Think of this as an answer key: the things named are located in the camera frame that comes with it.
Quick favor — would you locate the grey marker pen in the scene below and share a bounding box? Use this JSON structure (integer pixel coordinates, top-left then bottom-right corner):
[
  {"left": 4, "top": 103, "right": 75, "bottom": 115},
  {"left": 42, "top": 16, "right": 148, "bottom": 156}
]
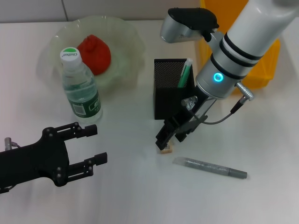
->
[{"left": 172, "top": 156, "right": 248, "bottom": 180}]

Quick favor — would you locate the yellow plastic bin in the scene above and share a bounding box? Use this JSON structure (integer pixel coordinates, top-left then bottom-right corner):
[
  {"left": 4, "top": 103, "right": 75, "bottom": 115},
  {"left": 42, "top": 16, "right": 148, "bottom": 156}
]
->
[{"left": 195, "top": 0, "right": 281, "bottom": 94}]

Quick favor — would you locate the green utility knife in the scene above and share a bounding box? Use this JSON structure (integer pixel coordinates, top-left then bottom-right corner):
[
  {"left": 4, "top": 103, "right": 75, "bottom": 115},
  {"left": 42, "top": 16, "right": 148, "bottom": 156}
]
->
[{"left": 177, "top": 57, "right": 193, "bottom": 89}]

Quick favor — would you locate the beige eraser with label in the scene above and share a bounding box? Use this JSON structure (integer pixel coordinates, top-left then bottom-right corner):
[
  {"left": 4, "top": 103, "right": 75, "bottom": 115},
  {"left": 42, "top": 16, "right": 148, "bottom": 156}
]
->
[{"left": 159, "top": 142, "right": 175, "bottom": 155}]

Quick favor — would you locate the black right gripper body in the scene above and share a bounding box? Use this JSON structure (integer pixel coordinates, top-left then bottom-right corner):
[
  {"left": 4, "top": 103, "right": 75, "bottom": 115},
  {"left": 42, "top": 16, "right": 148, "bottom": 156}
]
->
[{"left": 163, "top": 84, "right": 217, "bottom": 134}]

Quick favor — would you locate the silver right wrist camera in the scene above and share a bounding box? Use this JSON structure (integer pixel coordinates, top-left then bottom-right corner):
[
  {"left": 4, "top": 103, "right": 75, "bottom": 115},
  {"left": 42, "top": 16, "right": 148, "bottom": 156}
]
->
[{"left": 159, "top": 7, "right": 220, "bottom": 44}]

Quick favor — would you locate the black mesh pen holder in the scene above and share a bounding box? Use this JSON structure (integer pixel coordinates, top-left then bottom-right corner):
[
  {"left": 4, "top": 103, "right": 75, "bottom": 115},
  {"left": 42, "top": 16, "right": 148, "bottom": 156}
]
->
[{"left": 153, "top": 58, "right": 199, "bottom": 120}]

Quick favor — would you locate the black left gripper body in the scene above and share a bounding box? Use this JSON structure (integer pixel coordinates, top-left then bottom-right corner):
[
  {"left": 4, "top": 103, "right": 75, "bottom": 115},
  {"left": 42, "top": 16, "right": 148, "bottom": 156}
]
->
[{"left": 0, "top": 126, "right": 71, "bottom": 194}]

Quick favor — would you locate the red object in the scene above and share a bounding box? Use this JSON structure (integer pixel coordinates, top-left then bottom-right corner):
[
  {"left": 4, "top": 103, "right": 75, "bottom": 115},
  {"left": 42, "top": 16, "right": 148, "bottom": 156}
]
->
[{"left": 76, "top": 34, "right": 112, "bottom": 77}]

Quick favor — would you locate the left gripper cable with plug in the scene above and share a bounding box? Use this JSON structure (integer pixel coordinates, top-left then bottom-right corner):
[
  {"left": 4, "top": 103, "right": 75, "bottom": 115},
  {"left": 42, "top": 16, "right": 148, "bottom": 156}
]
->
[{"left": 4, "top": 137, "right": 22, "bottom": 152}]

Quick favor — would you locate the right gripper cable with plug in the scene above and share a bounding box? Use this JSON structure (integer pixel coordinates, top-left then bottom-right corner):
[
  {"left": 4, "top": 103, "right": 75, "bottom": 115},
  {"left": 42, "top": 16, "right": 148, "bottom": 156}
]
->
[{"left": 181, "top": 81, "right": 256, "bottom": 126}]

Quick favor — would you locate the gripper cable with plug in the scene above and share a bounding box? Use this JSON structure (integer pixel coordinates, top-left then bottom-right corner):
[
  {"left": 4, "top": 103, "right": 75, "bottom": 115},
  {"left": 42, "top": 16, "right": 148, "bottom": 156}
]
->
[
  {"left": 4, "top": 137, "right": 22, "bottom": 152},
  {"left": 181, "top": 81, "right": 256, "bottom": 126}
]

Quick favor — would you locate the clear water bottle green label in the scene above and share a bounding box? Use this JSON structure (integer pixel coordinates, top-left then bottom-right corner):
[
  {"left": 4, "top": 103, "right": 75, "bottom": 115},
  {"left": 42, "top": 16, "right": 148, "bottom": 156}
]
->
[{"left": 60, "top": 46, "right": 103, "bottom": 125}]

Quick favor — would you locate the wavy green glass fruit plate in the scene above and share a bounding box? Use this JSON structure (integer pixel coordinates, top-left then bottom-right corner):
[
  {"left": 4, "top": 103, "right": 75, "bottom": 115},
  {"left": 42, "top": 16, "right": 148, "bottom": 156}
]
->
[{"left": 48, "top": 14, "right": 147, "bottom": 90}]

